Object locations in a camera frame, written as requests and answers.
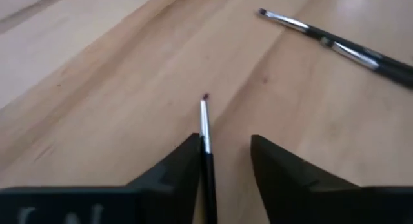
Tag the short black pen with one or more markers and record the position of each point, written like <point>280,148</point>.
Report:
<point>208,185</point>

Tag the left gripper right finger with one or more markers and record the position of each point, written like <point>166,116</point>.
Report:
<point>306,198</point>

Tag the thin black makeup brush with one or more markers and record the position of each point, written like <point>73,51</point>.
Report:
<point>355,54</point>
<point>287,20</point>

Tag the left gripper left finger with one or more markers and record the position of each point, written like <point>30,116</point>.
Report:
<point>155,198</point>

